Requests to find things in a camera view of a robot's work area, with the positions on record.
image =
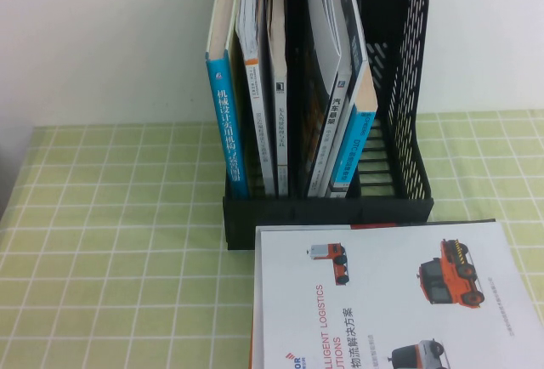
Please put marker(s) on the blue and grey DTC book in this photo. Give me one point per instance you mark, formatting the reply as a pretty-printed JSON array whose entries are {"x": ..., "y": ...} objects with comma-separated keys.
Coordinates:
[{"x": 355, "y": 148}]

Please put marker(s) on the grey spine paperback book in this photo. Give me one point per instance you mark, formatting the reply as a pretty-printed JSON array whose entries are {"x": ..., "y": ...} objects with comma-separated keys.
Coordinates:
[{"x": 280, "y": 131}]

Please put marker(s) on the white spine book orange mark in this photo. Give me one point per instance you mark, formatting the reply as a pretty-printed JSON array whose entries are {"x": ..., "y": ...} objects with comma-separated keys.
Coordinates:
[{"x": 259, "y": 122}]

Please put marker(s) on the blue spine hardcover book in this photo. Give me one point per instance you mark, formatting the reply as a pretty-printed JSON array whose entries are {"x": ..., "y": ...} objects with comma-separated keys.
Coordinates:
[{"x": 227, "y": 131}]

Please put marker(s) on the black plastic book holder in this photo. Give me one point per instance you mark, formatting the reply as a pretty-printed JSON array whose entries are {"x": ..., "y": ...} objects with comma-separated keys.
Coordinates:
[{"x": 331, "y": 216}]

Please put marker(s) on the dark cover car book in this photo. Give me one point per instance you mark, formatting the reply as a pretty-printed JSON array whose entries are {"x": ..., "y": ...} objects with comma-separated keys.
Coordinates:
[{"x": 323, "y": 24}]

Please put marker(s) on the white brochure with orange trucks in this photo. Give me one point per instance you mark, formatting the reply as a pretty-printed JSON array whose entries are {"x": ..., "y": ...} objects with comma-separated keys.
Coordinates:
[{"x": 382, "y": 301}]

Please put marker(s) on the green checkered tablecloth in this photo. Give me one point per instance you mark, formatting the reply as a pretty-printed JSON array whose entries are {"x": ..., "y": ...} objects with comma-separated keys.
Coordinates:
[{"x": 106, "y": 237}]

